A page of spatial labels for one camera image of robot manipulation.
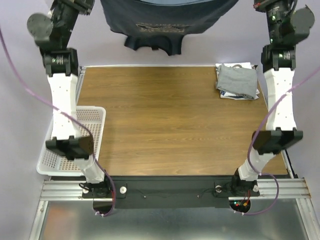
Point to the folded grey tank top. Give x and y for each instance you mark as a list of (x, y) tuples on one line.
[(236, 81)]

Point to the white plastic basket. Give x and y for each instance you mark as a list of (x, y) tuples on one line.
[(58, 158)]

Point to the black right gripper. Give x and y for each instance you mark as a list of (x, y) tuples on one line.
[(261, 3)]

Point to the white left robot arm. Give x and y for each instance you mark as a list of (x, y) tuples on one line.
[(51, 33)]

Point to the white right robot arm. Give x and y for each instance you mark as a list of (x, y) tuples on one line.
[(287, 27)]

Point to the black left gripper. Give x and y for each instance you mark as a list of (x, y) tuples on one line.
[(84, 6)]

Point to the blue tank top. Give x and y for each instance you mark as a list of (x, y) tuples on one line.
[(162, 25)]

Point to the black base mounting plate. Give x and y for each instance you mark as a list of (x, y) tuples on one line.
[(168, 192)]

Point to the folded white printed tank top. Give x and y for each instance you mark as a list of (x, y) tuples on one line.
[(237, 75)]

